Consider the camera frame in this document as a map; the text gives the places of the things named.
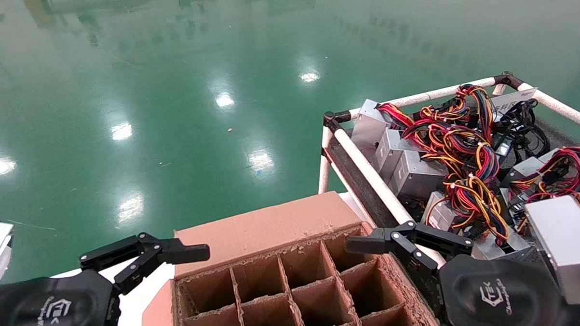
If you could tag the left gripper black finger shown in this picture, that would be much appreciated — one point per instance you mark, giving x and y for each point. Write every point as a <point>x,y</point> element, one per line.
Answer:
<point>186,254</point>

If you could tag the white labelled power supply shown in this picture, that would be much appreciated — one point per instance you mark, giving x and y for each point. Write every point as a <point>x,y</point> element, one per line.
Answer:
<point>505,105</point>

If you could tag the white pipe frame cart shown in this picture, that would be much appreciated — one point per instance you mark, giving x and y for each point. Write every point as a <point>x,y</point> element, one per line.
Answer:
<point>371,172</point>

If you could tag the silver computer power supply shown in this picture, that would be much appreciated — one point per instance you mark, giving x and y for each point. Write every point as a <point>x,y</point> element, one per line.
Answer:
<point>529,166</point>
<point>491,250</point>
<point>368,126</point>
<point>391,147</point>
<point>416,178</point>
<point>439,215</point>

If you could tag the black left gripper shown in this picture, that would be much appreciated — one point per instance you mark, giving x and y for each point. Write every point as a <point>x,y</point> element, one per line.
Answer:
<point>44,311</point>

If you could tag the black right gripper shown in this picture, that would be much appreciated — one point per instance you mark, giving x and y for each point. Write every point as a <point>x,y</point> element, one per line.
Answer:
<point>502,295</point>

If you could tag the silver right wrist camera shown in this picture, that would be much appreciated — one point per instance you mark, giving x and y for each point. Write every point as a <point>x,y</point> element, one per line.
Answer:
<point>563,240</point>

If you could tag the cardboard box with dividers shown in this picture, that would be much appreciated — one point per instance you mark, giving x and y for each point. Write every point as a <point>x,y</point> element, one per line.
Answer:
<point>263,231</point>

